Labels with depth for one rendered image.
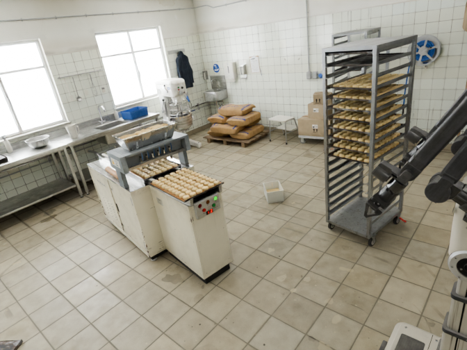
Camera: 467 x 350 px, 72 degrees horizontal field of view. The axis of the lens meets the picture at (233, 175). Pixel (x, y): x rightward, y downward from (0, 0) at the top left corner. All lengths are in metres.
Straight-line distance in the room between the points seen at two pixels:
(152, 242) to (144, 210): 0.36
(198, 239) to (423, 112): 4.11
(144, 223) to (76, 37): 3.87
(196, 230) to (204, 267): 0.39
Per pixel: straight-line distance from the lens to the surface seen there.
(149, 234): 3.35
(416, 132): 1.75
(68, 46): 6.23
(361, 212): 3.67
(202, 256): 2.88
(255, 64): 6.87
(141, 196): 3.17
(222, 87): 7.58
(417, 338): 2.39
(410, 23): 5.60
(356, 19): 5.84
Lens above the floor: 2.05
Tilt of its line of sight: 24 degrees down
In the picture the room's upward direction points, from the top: 8 degrees counter-clockwise
